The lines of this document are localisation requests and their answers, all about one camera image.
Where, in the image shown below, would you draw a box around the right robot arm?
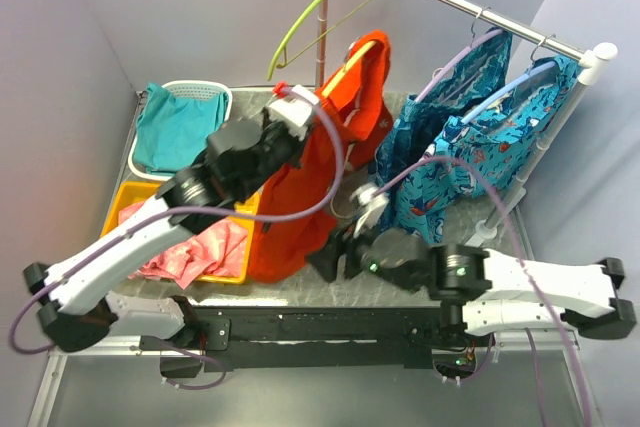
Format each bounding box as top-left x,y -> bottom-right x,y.
306,228 -> 637,346

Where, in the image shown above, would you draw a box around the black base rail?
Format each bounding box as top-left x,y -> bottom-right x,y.
139,304 -> 496,381

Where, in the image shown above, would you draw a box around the dark blue shark shorts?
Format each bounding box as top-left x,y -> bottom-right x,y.
367,26 -> 514,188

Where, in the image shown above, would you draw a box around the teal folded shorts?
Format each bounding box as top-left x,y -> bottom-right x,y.
132,82 -> 229,173

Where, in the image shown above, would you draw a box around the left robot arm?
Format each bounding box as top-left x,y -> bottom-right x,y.
23,114 -> 313,352

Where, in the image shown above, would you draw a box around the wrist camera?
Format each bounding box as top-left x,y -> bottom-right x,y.
266,82 -> 321,141
350,183 -> 389,237

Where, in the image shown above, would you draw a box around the silver clothes rack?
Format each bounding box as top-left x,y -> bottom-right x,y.
314,0 -> 620,243

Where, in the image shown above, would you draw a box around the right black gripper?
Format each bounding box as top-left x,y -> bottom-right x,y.
303,210 -> 420,294

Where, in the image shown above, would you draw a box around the yellow plastic tray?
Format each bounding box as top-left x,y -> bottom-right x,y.
101,181 -> 254,289

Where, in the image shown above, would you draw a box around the purple hanger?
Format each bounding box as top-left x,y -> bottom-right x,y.
415,6 -> 502,102

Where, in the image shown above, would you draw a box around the pink patterned shorts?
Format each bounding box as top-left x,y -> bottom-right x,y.
131,218 -> 253,289

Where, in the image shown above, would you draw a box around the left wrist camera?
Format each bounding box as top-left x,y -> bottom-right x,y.
266,82 -> 321,141

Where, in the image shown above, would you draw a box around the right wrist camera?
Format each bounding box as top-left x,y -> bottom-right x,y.
350,183 -> 389,237

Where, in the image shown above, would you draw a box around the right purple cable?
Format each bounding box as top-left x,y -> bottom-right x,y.
372,156 -> 596,427

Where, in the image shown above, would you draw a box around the turquoise shark shorts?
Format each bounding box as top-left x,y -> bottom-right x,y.
379,56 -> 581,243

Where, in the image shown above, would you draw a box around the white perforated basket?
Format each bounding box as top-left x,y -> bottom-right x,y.
127,79 -> 234,184

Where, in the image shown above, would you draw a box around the light blue hanger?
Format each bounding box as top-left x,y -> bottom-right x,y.
461,34 -> 555,125

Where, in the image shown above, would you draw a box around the yellow hanger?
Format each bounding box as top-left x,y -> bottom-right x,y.
321,41 -> 377,98

